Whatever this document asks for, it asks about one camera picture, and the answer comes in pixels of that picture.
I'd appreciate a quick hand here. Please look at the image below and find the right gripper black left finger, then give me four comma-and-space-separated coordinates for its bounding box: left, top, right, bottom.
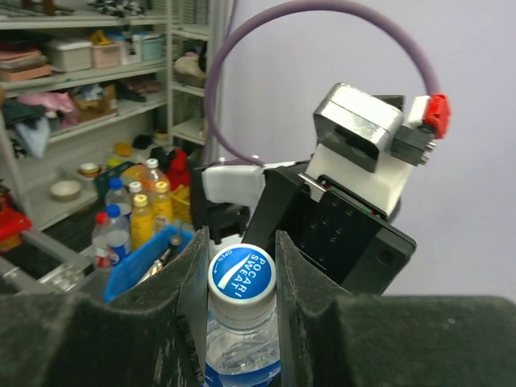
1, 229, 209, 386

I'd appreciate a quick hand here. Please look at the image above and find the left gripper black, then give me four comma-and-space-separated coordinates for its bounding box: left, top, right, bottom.
243, 162, 417, 294

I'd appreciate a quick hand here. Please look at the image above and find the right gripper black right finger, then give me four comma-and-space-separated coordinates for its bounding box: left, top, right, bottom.
275, 231, 515, 386

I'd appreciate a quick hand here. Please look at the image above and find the blue label plastic bottle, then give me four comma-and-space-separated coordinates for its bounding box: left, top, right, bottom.
203, 310, 281, 386

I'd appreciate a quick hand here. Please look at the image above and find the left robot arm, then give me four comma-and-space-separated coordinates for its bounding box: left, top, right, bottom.
190, 160, 416, 294

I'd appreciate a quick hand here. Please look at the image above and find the red cap bottle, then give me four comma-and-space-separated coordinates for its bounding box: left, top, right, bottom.
91, 212, 111, 269

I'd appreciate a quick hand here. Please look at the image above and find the pepsi bottle blue cap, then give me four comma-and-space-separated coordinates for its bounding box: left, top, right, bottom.
105, 204, 131, 266

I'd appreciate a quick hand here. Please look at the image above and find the yellow cap juice bottle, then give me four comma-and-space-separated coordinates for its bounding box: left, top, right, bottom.
131, 193, 154, 250

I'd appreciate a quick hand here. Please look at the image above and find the blue plastic crate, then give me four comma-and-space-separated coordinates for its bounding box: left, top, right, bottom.
103, 224, 194, 303

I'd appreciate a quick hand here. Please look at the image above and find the orange drink white cap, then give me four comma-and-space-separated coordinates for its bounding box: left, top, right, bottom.
140, 158, 169, 193

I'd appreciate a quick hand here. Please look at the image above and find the white ceramic bowl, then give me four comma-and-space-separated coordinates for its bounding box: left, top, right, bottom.
49, 180, 82, 202

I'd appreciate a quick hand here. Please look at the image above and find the metal storage shelf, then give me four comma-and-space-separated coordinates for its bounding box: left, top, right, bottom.
1, 1, 231, 230

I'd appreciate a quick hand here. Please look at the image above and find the teal storage box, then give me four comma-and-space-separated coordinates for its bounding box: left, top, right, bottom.
141, 35, 165, 60

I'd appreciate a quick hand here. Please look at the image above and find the pink storage box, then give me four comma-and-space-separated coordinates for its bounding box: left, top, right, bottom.
91, 44, 121, 69

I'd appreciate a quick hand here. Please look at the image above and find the white storage box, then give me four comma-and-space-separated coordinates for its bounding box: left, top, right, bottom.
44, 39, 93, 73

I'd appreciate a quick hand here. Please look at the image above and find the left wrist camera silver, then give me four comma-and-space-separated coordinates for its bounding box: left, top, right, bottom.
313, 83, 403, 173

